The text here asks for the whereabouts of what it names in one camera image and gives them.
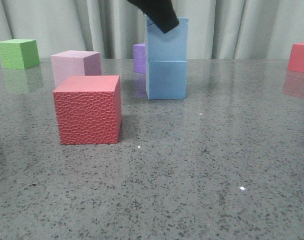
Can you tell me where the green foam cube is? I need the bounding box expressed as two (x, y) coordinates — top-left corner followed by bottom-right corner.
(0, 39), (40, 70)

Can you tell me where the darker blue foam cube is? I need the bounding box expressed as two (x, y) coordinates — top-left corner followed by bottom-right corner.
(145, 17), (189, 62)

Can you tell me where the red foam cube at right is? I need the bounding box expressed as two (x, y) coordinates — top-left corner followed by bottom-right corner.
(287, 42), (304, 73)

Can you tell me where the dark purple foam cube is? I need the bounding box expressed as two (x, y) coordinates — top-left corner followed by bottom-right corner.
(133, 43), (146, 74)

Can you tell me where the red textured foam cube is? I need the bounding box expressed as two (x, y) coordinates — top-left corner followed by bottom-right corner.
(53, 75), (122, 145)

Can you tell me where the light blue foam cube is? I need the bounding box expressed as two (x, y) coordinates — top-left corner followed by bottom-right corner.
(146, 61), (187, 100)

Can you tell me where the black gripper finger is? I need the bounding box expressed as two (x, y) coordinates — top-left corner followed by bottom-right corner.
(128, 0), (179, 34)

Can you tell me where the grey pleated curtain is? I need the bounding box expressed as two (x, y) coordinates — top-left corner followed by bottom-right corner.
(0, 0), (304, 59)

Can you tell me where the pink foam cube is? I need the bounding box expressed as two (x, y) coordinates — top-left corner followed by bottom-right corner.
(51, 50), (102, 87)

